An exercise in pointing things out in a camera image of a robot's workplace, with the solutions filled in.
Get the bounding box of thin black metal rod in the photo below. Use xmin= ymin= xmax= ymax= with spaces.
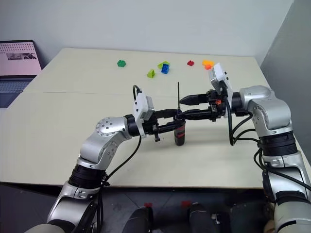
xmin=177 ymin=82 xmax=182 ymax=117

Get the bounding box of black cylinder with red label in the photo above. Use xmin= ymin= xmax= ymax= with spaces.
xmin=173 ymin=116 xmax=187 ymax=146

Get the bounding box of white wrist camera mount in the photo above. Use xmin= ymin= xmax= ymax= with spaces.
xmin=208 ymin=62 xmax=233 ymax=119
xmin=132 ymin=93 xmax=156 ymax=139

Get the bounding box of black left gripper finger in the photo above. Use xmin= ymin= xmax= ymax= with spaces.
xmin=157 ymin=120 xmax=182 ymax=133
xmin=155 ymin=109 xmax=182 ymax=119

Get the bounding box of dark rounded shape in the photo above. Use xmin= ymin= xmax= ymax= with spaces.
xmin=130 ymin=206 xmax=154 ymax=233
xmin=189 ymin=202 xmax=217 ymax=233

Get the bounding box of open laptop computer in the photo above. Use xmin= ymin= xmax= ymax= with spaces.
xmin=0 ymin=40 xmax=43 ymax=109

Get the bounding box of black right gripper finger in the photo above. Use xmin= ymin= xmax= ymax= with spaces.
xmin=181 ymin=93 xmax=208 ymax=106
xmin=181 ymin=108 xmax=212 ymax=121

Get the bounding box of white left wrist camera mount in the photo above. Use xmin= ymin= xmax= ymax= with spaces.
xmin=132 ymin=93 xmax=156 ymax=139

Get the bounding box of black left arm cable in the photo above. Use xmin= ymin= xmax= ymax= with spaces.
xmin=98 ymin=84 xmax=143 ymax=189

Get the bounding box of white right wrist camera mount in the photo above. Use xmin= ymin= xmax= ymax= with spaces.
xmin=208 ymin=62 xmax=233 ymax=119

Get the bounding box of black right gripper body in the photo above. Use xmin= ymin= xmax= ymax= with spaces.
xmin=206 ymin=88 xmax=228 ymax=122

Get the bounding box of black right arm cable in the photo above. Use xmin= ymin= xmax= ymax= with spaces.
xmin=225 ymin=93 xmax=311 ymax=194

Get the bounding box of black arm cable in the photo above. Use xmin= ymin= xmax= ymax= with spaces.
xmin=225 ymin=93 xmax=311 ymax=194
xmin=98 ymin=84 xmax=143 ymax=189

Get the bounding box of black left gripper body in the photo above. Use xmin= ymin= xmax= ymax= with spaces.
xmin=143 ymin=113 xmax=163 ymax=143

